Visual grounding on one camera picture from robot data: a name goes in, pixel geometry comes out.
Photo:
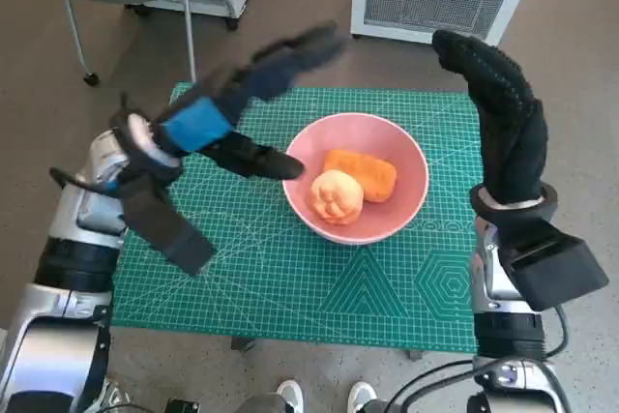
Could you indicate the pink bowl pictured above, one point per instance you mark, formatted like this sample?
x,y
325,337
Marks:
x,y
377,142

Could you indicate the oblong orange toy bread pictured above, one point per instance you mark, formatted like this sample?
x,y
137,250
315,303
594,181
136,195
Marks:
x,y
377,176

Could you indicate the silver metal pole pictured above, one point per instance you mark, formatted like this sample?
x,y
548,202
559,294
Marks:
x,y
188,11

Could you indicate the left robot hand blue tape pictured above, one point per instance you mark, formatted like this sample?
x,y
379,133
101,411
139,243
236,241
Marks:
x,y
198,123

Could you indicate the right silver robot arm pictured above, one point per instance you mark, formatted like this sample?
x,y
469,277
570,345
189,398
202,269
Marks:
x,y
508,335

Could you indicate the green cutting mat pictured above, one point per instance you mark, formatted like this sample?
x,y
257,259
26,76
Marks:
x,y
261,287

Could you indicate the round toy bread bun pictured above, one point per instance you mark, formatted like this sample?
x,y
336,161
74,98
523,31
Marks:
x,y
336,197

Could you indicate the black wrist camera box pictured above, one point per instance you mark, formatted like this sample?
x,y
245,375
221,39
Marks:
x,y
164,229
556,268

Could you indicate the right black wrist camera box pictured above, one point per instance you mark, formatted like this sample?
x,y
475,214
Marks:
x,y
556,268

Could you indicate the right robot hand black glove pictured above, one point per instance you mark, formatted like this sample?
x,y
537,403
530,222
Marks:
x,y
512,142

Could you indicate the white shoe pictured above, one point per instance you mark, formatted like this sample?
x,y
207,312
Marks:
x,y
290,396
360,396

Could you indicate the dark table bracket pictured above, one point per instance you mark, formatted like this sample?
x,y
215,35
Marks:
x,y
416,356
242,344

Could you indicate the left black wrist camera box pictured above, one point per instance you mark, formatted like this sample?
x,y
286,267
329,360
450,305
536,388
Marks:
x,y
164,229

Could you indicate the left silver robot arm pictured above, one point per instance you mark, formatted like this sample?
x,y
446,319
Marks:
x,y
72,263

